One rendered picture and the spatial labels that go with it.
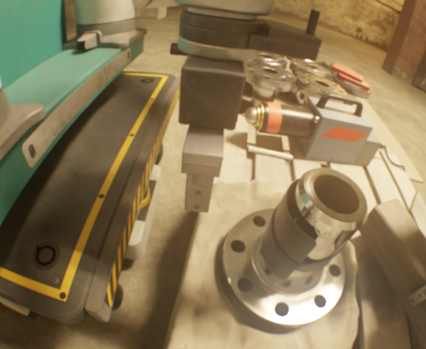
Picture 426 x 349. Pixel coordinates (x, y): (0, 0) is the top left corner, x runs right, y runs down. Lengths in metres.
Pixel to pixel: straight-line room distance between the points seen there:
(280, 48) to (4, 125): 0.29
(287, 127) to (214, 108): 0.57
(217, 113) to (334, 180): 0.24
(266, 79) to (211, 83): 0.89
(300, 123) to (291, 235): 0.48
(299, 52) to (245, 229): 0.37
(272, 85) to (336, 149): 0.41
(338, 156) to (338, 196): 0.48
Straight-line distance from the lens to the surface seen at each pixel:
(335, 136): 0.81
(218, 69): 0.19
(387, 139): 1.73
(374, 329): 0.61
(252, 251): 0.48
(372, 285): 0.65
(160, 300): 0.63
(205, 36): 0.21
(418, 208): 0.96
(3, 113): 0.30
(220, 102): 0.19
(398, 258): 0.58
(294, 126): 0.76
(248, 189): 0.63
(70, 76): 0.45
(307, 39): 0.22
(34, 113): 0.32
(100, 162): 0.44
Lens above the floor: 0.60
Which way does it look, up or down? 43 degrees down
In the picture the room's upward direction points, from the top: 10 degrees clockwise
